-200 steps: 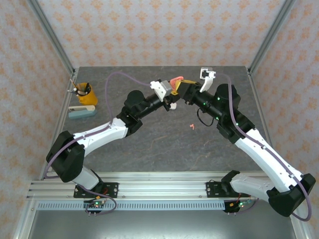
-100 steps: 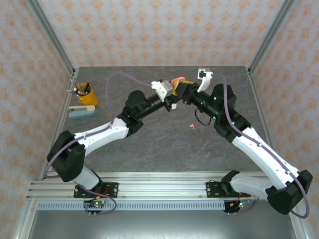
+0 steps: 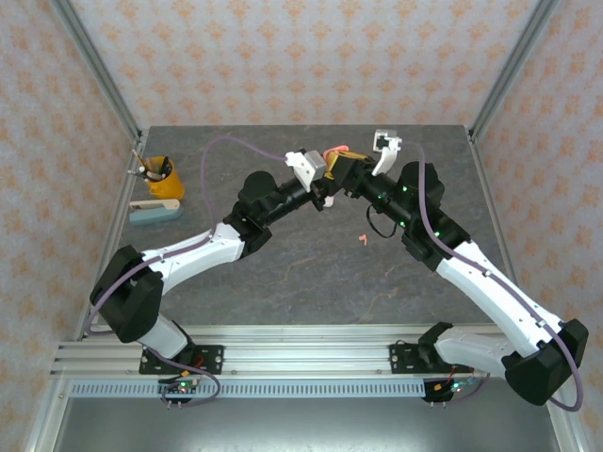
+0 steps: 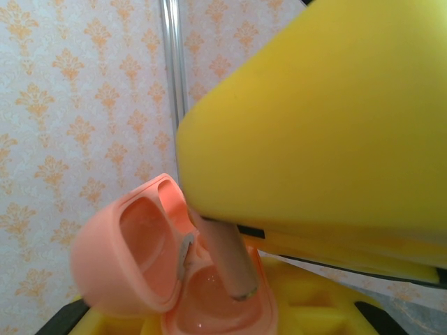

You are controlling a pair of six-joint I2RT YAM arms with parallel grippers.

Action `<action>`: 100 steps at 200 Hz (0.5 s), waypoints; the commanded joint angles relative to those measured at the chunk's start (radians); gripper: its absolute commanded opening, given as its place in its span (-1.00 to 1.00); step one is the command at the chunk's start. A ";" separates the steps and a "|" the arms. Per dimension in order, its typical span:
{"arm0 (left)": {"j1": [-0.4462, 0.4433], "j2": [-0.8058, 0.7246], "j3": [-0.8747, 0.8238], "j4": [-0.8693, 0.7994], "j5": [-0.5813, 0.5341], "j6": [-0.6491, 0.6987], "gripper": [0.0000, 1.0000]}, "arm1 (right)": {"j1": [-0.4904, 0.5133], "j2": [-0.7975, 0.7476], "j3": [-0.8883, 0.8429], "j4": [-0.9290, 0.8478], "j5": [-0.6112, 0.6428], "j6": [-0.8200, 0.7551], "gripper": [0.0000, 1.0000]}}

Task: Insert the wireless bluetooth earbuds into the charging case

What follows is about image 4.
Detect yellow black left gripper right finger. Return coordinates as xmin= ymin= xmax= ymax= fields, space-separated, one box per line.
xmin=258 ymin=253 xmax=415 ymax=335

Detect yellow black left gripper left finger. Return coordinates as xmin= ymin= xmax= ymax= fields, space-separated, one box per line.
xmin=34 ymin=298 xmax=166 ymax=335

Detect pink earbud charging case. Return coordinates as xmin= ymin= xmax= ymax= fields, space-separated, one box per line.
xmin=69 ymin=173 xmax=279 ymax=335

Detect pink wireless earbud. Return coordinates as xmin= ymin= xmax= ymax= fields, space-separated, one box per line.
xmin=189 ymin=205 xmax=260 ymax=303

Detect aluminium frame post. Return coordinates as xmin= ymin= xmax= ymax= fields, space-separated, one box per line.
xmin=159 ymin=0 xmax=191 ymax=140

